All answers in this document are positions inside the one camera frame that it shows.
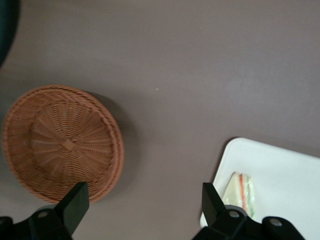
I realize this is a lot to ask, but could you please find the brown round wicker basket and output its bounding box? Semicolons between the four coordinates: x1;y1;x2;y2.
1;84;125;204

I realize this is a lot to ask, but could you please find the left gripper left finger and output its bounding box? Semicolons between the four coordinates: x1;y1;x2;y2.
28;181;90;240

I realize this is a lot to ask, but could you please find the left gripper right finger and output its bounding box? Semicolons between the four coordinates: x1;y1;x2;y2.
192;182;248;240

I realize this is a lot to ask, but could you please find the triangle sandwich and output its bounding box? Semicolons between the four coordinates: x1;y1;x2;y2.
221;171;256;219

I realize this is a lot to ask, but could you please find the cream plastic tray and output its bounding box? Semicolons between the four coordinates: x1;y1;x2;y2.
199;136;320;240

